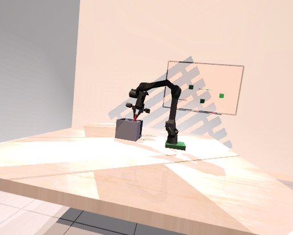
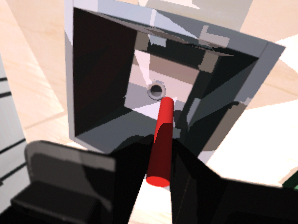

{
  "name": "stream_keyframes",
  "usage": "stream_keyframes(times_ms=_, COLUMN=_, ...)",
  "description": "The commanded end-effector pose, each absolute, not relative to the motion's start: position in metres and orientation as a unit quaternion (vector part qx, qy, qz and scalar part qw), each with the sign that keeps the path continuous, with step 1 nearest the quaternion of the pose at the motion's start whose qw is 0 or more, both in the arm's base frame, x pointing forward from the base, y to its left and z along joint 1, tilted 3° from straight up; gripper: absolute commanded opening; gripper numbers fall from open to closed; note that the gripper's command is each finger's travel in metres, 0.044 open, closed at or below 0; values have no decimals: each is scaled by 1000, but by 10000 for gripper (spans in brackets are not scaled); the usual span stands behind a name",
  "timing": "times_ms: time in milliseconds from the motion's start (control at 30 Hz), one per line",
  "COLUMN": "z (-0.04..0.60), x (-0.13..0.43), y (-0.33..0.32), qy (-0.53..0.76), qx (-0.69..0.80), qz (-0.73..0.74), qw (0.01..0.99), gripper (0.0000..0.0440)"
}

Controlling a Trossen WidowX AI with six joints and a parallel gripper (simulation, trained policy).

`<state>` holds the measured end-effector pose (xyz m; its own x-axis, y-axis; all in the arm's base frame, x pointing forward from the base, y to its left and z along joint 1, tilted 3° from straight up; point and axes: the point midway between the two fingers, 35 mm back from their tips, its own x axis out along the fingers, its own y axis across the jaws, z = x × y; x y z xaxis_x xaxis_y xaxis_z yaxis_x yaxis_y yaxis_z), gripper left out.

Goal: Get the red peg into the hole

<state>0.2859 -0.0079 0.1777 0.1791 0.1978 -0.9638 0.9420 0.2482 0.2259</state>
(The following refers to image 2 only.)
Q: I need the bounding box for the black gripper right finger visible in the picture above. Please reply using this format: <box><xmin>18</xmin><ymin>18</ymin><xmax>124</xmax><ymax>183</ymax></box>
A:
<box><xmin>169</xmin><ymin>138</ymin><xmax>298</xmax><ymax>224</ymax></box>

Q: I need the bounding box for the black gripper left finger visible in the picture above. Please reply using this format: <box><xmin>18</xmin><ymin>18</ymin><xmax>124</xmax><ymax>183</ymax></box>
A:
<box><xmin>24</xmin><ymin>134</ymin><xmax>154</xmax><ymax>224</ymax></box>

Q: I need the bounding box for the dark red peg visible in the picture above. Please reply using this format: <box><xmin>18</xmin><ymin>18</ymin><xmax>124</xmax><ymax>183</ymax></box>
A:
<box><xmin>145</xmin><ymin>97</ymin><xmax>174</xmax><ymax>187</ymax></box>

